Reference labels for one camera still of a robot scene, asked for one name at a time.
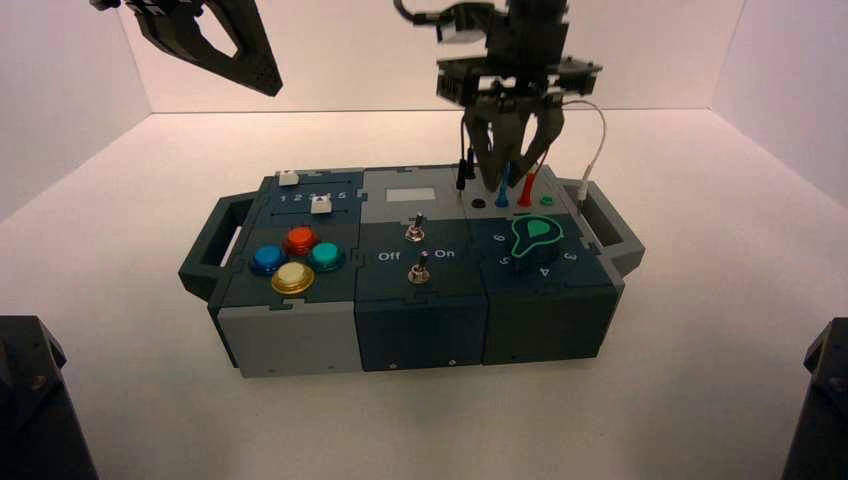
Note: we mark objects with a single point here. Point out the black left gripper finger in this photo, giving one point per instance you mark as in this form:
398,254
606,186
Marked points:
255,40
199,60

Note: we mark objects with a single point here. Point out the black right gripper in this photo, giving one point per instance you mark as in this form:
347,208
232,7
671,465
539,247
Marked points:
530,46

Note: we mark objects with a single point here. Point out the green banana socket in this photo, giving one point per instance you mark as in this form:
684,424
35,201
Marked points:
546,199

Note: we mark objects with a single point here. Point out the black banana socket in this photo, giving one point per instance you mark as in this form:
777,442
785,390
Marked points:
478,201

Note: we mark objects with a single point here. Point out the green-topped rotary knob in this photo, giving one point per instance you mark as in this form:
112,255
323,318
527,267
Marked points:
533,242

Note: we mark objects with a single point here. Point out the white display window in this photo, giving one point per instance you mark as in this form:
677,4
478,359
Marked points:
411,195

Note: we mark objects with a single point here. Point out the white slider knob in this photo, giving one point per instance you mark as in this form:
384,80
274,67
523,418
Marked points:
287,177
320,206

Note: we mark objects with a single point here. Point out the red round push button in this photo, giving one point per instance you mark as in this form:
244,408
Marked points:
301,240

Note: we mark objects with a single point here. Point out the blue round push button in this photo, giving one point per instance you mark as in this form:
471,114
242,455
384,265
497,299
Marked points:
268,258

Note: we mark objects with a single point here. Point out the grey and teal control box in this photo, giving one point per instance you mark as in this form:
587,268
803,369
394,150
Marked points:
424,331

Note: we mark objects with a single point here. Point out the green round push button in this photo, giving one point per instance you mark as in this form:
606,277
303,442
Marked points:
326,256

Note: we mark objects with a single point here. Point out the yellow round push button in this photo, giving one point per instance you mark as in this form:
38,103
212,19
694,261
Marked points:
292,277

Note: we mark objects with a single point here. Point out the metal toggle switch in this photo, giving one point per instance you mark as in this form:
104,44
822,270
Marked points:
418,272
415,230

